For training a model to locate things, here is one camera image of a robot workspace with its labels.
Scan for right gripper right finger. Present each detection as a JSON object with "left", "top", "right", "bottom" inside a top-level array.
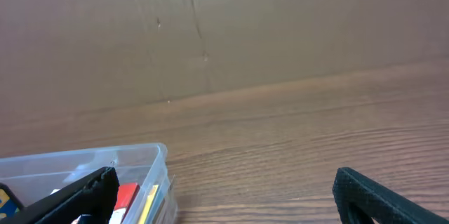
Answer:
[{"left": 333, "top": 167, "right": 448, "bottom": 224}]

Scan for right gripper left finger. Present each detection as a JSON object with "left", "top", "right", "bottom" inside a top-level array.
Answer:
[{"left": 1, "top": 166, "right": 119, "bottom": 224}]

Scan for blue VapoDrops box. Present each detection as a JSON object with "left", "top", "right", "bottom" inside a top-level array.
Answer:
[{"left": 0, "top": 183, "right": 24, "bottom": 220}]

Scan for clear plastic container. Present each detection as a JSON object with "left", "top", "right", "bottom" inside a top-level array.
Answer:
[{"left": 1, "top": 143, "right": 178, "bottom": 224}]

